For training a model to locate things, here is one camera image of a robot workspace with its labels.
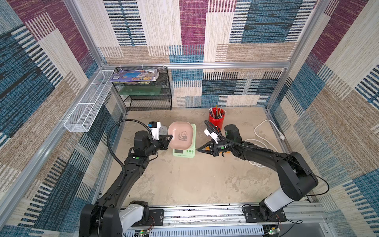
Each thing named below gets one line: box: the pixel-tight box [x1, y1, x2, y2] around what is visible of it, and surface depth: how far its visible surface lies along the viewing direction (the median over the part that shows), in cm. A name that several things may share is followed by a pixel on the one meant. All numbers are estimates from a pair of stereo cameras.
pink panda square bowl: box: [168, 120, 194, 150], surface depth 80 cm
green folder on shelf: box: [114, 85, 162, 96], surface depth 103 cm
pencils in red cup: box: [208, 104, 227, 120], surface depth 101 cm
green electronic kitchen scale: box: [172, 123, 197, 158], surface depth 80 cm
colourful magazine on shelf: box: [110, 69, 160, 83], surface depth 83 cm
